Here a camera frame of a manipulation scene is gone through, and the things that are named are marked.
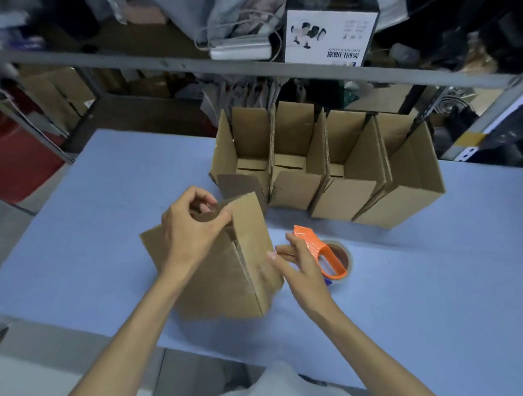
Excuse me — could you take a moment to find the person's left hand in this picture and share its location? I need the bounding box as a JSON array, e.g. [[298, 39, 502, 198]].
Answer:
[[158, 184, 236, 274]]

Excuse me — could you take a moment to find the dark green bag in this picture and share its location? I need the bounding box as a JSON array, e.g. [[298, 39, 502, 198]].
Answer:
[[341, 80, 363, 110]]

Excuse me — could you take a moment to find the plain brown cardboard box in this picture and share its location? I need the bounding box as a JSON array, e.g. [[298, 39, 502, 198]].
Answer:
[[135, 167, 292, 327]]

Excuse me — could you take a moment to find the white black printed box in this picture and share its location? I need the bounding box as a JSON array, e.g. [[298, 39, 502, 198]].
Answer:
[[282, 0, 382, 69]]

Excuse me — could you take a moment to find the bundle of grey paper bags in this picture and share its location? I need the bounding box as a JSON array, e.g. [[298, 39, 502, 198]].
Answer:
[[198, 74, 284, 130]]

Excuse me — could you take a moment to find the silver reflective roll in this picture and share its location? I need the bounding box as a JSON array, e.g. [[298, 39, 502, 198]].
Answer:
[[438, 85, 480, 116]]

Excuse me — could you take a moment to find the white power strip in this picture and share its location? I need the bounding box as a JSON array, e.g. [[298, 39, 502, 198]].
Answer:
[[207, 35, 275, 66]]

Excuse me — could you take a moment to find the person's right forearm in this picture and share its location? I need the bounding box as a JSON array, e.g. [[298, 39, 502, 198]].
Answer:
[[309, 304, 476, 396]]

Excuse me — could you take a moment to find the pile of grey plastic mailers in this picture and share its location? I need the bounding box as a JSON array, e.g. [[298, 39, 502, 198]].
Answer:
[[129, 0, 302, 49]]

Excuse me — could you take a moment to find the white glossy cabinet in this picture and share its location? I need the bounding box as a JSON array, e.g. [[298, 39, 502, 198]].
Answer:
[[0, 312, 168, 396]]

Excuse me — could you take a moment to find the white perforated rack post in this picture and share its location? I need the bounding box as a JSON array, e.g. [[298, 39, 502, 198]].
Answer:
[[439, 37, 523, 167]]

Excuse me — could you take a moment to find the large brown storage cardboard box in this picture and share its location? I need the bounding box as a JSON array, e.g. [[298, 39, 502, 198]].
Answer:
[[14, 64, 99, 134]]

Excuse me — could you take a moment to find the orange blue tape dispenser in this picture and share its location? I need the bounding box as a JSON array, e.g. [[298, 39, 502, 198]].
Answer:
[[289, 225, 356, 288]]

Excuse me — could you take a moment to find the person's left forearm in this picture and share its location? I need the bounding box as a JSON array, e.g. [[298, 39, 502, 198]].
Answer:
[[66, 259, 192, 396]]

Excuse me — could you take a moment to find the person's right hand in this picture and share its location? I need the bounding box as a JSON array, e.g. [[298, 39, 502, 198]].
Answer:
[[262, 231, 344, 326]]

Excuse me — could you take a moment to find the grey metal shelving rack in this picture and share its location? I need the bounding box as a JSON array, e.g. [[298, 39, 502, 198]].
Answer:
[[0, 42, 523, 193]]

